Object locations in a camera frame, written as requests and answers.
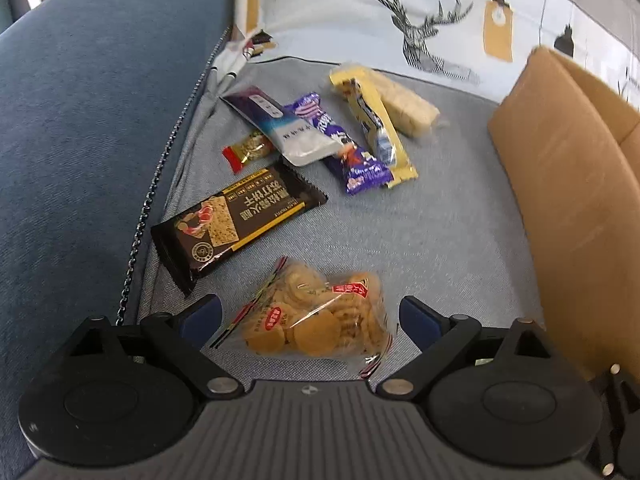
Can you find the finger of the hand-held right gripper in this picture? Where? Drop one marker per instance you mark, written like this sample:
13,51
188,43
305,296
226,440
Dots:
617,410

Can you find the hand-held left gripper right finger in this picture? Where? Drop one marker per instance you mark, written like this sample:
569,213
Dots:
417,317

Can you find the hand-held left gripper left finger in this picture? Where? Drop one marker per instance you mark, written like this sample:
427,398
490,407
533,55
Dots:
204,316

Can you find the clear bag of round cookies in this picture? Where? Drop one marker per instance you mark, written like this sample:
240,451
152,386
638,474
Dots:
310,320

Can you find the purple candy bar packet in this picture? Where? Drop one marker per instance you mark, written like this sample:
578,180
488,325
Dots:
352,162

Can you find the yellow snack packet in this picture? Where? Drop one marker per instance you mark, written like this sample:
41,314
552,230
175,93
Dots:
372,122

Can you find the cardboard box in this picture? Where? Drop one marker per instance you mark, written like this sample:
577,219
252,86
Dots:
565,170

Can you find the black cracker packet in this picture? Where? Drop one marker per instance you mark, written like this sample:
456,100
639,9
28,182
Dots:
235,215

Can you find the red gold candy packet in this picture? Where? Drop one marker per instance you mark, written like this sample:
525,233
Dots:
247,150

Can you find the white purple sachet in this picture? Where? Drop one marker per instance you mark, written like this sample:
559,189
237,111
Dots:
295,135

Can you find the beige wafer bar packet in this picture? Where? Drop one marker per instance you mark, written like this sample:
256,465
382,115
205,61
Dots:
406,106

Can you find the deer printed cloth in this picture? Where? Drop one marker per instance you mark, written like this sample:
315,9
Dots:
325,10

